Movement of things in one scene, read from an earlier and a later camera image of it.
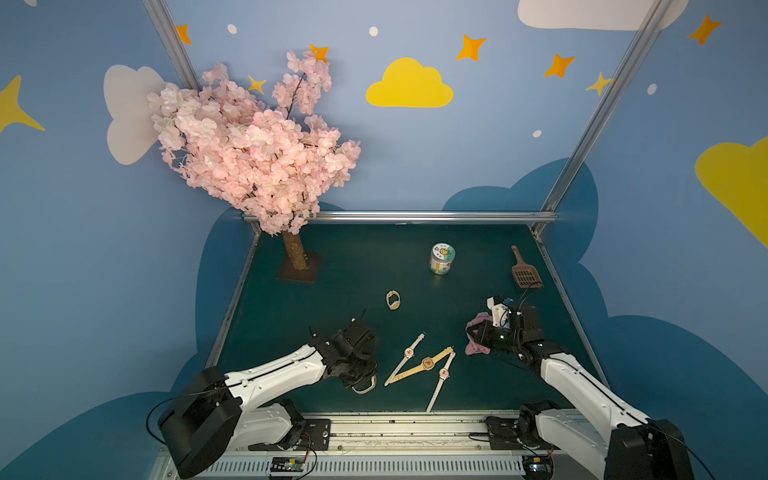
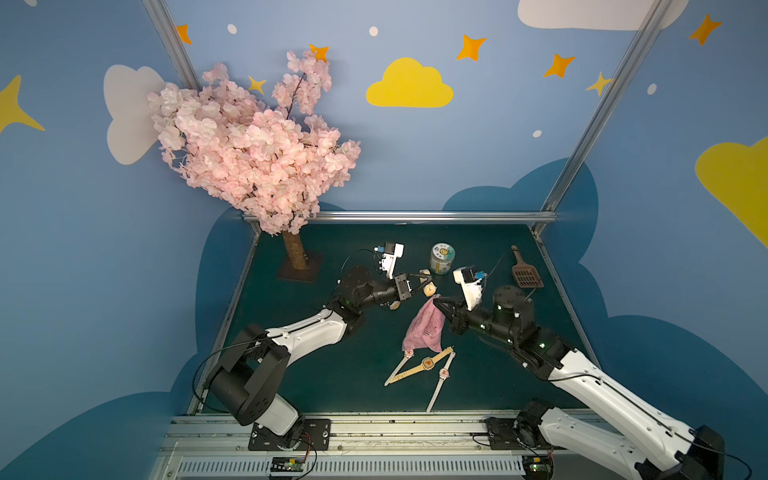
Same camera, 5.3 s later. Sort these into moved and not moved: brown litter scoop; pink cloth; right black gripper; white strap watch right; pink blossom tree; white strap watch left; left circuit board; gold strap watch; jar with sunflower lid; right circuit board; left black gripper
Moved: left black gripper; right black gripper; pink cloth
Not moved: white strap watch right; gold strap watch; right circuit board; white strap watch left; brown litter scoop; left circuit board; pink blossom tree; jar with sunflower lid
